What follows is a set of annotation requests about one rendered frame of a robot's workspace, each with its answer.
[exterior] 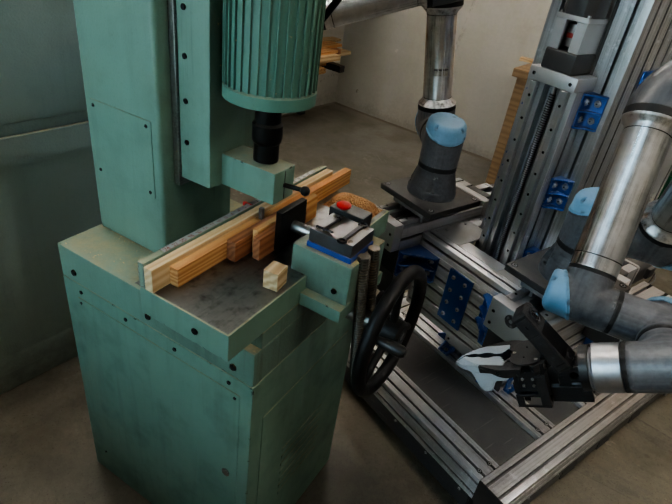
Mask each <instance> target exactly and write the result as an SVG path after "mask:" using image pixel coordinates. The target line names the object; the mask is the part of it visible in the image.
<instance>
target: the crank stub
mask: <svg viewBox="0 0 672 504"><path fill-rule="evenodd" d="M376 345H378V346H379V347H381V348H382V349H383V350H385V351H387V352H388V353H390V354H391V355H393V356H395V357H397V358H404V357H405V356H406V353H407V349H406V347H405V346H404V345H402V344H400V343H398V342H395V341H393V340H390V339H387V338H384V337H381V336H379V337H378V339H377V341H376Z"/></svg>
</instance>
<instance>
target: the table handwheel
mask: <svg viewBox="0 0 672 504"><path fill-rule="evenodd" d="M413 280H414V288H413V294H412V298H411V302H410V306H409V309H408V312H407V315H406V317H405V320H404V321H403V320H401V319H399V315H400V310H401V305H402V300H403V296H404V293H405V289H406V287H407V286H408V285H409V284H410V283H411V282H412V281H413ZM426 289H427V274H426V272H425V270H424V269H423V268H422V267H421V266H419V265H411V266H409V267H407V268H405V269H404V270H402V271H401V272H400V273H399V274H398V275H397V276H396V277H395V279H394V280H393V281H392V282H391V284H390V285H389V286H388V288H387V289H386V291H385V292H384V294H383V295H382V297H381V298H380V300H379V302H378V304H377V305H376V307H375V309H374V311H373V312H371V311H369V310H367V309H366V314H365V319H364V322H363V324H364V325H363V326H364V328H365V330H364V332H363V335H362V337H361V340H360V342H359V345H358V348H357V351H356V355H355V358H354V363H353V367H352V373H351V385H352V389H353V391H354V393H355V394H356V395H357V396H359V397H368V396H370V395H372V394H374V393H375V392H376V391H377V390H378V389H379V388H380V387H381V386H382V385H383V383H384V382H385V381H386V380H387V378H388V377H389V375H390V374H391V372H392V371H393V369H394V368H395V366H396V365H397V363H398V361H399V359H400V358H397V357H395V356H393V355H391V354H390V353H388V355H387V356H386V358H385V360H384V361H383V363H382V364H381V366H380V367H379V369H378V370H377V371H376V372H375V374H374V375H373V376H372V377H371V375H372V373H373V371H374V369H375V367H376V366H377V364H378V362H379V360H380V359H381V357H382V355H383V354H384V352H385V350H383V349H382V348H381V347H379V346H378V347H377V349H376V351H375V353H374V355H373V356H372V358H371V355H372V352H373V349H374V347H375V344H376V341H377V339H378V337H379V336H381V337H384V338H387V339H390V340H393V341H395V342H398V343H400V344H402V345H404V346H405V347H406V346H407V344H408V342H409V340H410V338H411V336H412V333H413V331H414V329H415V326H416V323H417V321H418V318H419V315H420V312H421V309H422V306H423V303H424V299H425V295H426ZM391 310H392V311H391ZM390 312H391V314H390ZM353 316H354V309H353V310H352V311H351V312H350V313H349V314H348V315H347V316H346V317H345V318H346V319H348V320H350V321H352V322H353ZM370 358H371V360H370ZM369 361H370V362H369ZM370 377H371V378H370Z"/></svg>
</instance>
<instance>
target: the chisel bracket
mask: <svg viewBox="0 0 672 504"><path fill-rule="evenodd" d="M294 171H295V165H294V164H292V163H289V162H287V161H284V160H281V159H279V160H278V162H277V163H275V164H261V163H258V162H256V161H254V160H253V148H250V147H247V146H245V145H242V146H239V147H237V148H234V149H231V150H229V151H226V152H224V153H222V178H221V184H224V185H226V186H228V187H231V188H233V189H235V190H238V191H240V192H242V193H245V194H247V195H250V196H252V197H254V198H257V199H259V200H261V201H264V202H266V203H268V204H271V205H274V204H276V203H278V202H280V201H281V200H283V199H285V198H287V197H289V196H290V195H292V193H293V190H291V189H287V188H284V187H283V184H284V183H288V184H292V185H293V182H294Z"/></svg>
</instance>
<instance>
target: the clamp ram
mask: <svg viewBox="0 0 672 504"><path fill-rule="evenodd" d="M306 207H307V199H305V198H303V197H301V198H300V199H298V200H296V201H294V202H293V203H291V204H289V205H288V206H286V207H284V208H282V209H281V210H279V211H277V212H276V226H275V239H274V250H277V251H281V250H282V249H284V248H285V247H287V246H288V245H290V244H291V243H293V242H294V241H296V240H297V239H299V238H300V237H302V236H305V235H306V234H308V233H309V232H310V228H311V226H309V225H307V224H305V216H306Z"/></svg>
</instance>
